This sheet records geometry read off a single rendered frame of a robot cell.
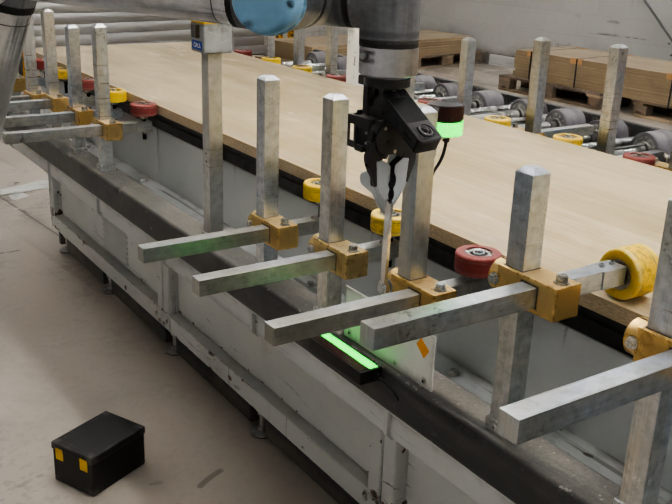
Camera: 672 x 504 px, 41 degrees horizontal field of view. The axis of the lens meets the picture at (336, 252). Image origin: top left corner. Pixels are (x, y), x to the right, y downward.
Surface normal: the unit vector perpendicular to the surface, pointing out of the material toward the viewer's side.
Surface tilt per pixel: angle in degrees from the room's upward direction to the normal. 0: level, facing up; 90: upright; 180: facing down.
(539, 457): 0
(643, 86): 90
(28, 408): 0
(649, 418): 90
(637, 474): 90
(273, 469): 0
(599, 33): 90
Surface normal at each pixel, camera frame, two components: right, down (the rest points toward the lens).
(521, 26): -0.78, 0.19
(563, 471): 0.04, -0.94
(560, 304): 0.55, 0.30
